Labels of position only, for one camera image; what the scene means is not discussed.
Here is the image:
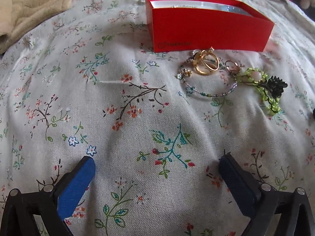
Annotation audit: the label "green beaded bracelet black flower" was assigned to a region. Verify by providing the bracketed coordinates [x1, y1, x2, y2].
[238, 68, 288, 116]

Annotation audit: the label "gold interlocking rings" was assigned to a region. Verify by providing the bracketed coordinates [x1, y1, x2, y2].
[192, 49, 220, 76]

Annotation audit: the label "multicolour beaded bracelet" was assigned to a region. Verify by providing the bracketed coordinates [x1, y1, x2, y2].
[176, 54, 238, 98]

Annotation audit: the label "red cardboard box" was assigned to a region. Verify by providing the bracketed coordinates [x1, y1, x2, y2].
[146, 0, 274, 52]

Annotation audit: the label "rose gold small ring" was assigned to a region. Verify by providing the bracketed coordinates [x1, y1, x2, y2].
[225, 60, 241, 75]

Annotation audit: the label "beige fleece blanket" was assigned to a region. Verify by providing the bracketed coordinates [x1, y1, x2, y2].
[1, 0, 72, 54]

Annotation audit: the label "floral white bedspread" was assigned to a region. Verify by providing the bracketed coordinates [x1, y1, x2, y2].
[1, 0, 314, 235]

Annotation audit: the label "small gold earring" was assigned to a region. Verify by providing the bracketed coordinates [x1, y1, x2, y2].
[176, 68, 193, 79]

